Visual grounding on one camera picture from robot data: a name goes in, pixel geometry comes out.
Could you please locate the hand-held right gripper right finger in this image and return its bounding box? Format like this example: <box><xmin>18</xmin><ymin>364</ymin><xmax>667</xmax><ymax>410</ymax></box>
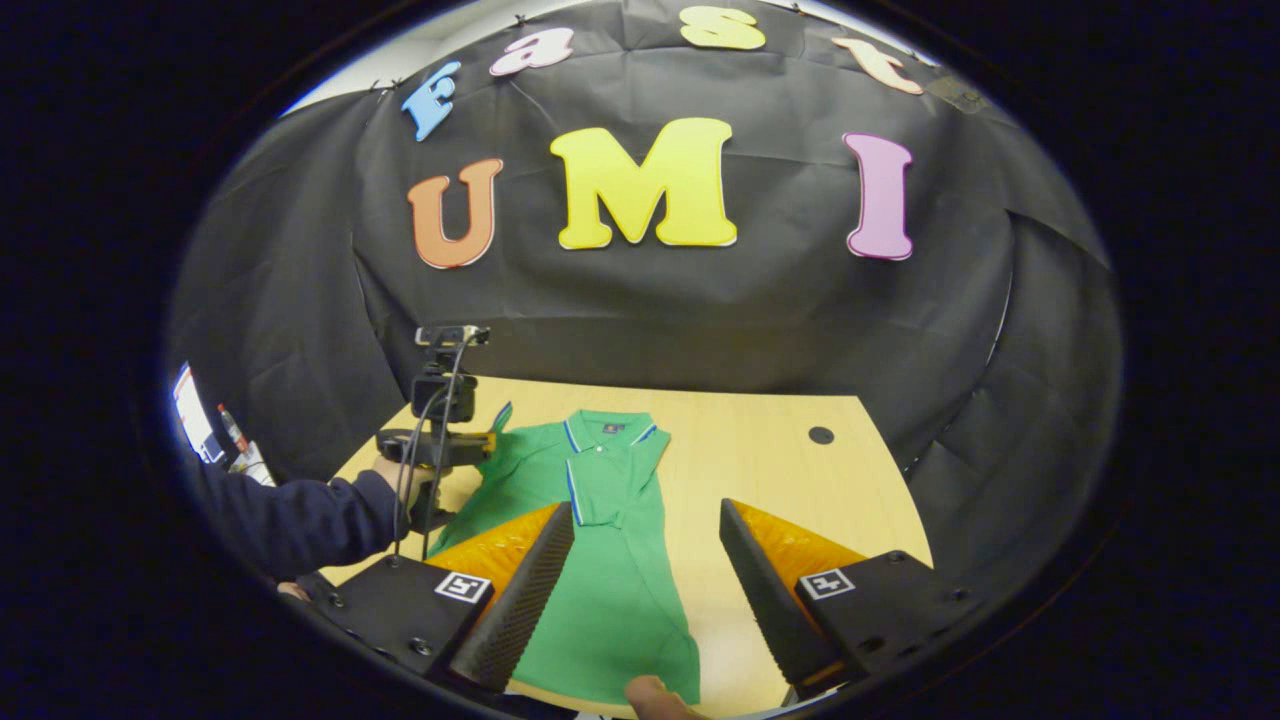
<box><xmin>718</xmin><ymin>498</ymin><xmax>981</xmax><ymax>701</ymax></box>

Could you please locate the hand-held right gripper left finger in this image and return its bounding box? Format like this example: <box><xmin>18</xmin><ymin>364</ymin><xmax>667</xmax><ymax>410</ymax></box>
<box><xmin>310</xmin><ymin>500</ymin><xmax>577</xmax><ymax>693</ymax></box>

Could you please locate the green T-shirt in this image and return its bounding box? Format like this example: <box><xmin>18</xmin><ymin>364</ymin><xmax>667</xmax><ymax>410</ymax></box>
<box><xmin>428</xmin><ymin>402</ymin><xmax>703</xmax><ymax>707</ymax></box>

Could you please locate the white side desk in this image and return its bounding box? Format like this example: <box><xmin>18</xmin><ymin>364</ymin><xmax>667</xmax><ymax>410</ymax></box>
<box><xmin>225</xmin><ymin>440</ymin><xmax>279</xmax><ymax>489</ymax></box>

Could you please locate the clear plastic water bottle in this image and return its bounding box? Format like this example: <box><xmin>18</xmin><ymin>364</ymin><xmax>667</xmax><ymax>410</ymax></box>
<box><xmin>217</xmin><ymin>403</ymin><xmax>251</xmax><ymax>459</ymax></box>

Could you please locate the computer monitor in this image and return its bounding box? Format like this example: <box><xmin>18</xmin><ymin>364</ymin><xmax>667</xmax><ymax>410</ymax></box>
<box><xmin>172</xmin><ymin>362</ymin><xmax>226</xmax><ymax>466</ymax></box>

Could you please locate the black backdrop cloth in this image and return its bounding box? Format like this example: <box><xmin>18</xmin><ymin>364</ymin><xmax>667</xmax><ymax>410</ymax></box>
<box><xmin>165</xmin><ymin>5</ymin><xmax>1126</xmax><ymax>601</ymax></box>

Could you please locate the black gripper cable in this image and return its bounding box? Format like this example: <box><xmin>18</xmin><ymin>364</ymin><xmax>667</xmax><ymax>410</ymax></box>
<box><xmin>393</xmin><ymin>333</ymin><xmax>476</xmax><ymax>561</ymax></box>

